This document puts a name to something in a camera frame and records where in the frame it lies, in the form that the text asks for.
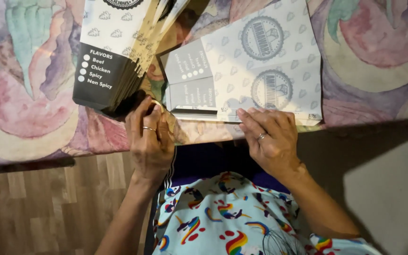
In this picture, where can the person's right hand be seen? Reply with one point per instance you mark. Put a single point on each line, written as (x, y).
(274, 145)

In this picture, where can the person's left hand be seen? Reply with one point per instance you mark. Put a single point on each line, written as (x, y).
(151, 148)

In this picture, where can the person's right fingers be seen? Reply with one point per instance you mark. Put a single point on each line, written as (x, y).
(257, 122)

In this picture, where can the person's left fingers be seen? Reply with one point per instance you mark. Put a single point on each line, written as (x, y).
(143, 115)

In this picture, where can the yellowish tape roll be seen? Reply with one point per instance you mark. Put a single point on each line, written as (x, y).
(158, 104)

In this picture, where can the white paper bag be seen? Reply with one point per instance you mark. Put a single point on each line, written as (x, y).
(260, 39)
(239, 92)

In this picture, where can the stack of printed paper bags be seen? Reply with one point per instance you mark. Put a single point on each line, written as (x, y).
(108, 67)

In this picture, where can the dark striped trousers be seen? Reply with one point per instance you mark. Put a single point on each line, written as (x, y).
(211, 163)

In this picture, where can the rainbow print light blue shirt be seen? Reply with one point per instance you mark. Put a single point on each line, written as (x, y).
(225, 219)

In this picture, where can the floral pastel tablecloth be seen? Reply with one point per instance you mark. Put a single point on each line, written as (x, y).
(30, 88)

